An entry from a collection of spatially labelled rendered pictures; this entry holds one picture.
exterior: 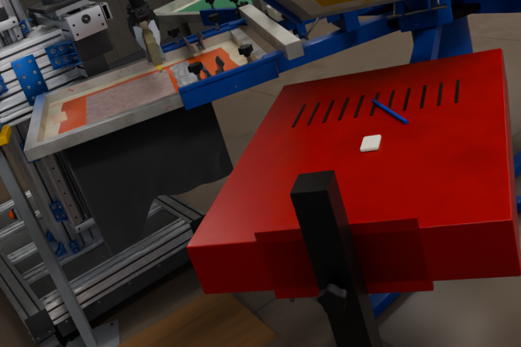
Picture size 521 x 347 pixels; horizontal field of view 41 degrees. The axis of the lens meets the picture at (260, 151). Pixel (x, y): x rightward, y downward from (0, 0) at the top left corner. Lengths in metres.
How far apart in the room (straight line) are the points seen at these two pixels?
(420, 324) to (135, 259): 1.18
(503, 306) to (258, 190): 1.52
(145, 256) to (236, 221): 1.92
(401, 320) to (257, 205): 1.50
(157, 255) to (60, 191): 0.49
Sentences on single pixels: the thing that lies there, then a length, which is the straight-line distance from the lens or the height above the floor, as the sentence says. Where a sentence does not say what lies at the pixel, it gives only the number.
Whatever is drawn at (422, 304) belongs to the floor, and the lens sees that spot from 2.57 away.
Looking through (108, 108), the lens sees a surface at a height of 0.95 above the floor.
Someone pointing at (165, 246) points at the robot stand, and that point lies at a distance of 2.99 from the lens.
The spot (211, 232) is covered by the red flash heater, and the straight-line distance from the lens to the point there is 1.06.
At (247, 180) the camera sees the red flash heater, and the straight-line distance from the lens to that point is 1.17.
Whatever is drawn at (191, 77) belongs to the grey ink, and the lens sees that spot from 2.33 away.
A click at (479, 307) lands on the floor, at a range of 2.52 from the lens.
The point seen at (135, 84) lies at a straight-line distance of 2.50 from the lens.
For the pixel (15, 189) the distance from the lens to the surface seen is 2.61.
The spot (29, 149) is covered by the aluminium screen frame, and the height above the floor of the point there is 0.99.
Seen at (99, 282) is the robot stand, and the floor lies 0.20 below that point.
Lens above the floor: 1.61
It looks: 24 degrees down
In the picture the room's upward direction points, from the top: 18 degrees counter-clockwise
